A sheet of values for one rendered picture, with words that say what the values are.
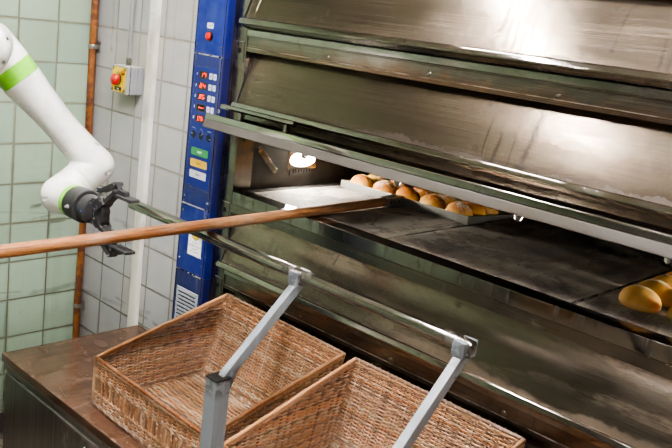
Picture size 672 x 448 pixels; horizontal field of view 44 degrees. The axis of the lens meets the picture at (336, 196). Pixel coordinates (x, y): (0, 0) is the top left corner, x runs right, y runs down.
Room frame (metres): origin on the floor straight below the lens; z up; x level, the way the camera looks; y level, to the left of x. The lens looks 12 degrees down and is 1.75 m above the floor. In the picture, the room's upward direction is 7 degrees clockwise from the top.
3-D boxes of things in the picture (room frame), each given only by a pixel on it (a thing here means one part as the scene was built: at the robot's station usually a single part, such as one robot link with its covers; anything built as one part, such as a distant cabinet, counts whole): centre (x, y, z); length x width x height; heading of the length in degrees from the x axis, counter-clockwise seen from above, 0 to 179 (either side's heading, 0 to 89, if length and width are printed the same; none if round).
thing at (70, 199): (2.19, 0.68, 1.19); 0.12 x 0.06 x 0.09; 138
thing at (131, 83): (3.00, 0.80, 1.46); 0.10 x 0.07 x 0.10; 47
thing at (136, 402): (2.21, 0.28, 0.72); 0.56 x 0.49 x 0.28; 46
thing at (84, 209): (2.14, 0.63, 1.19); 0.09 x 0.07 x 0.08; 48
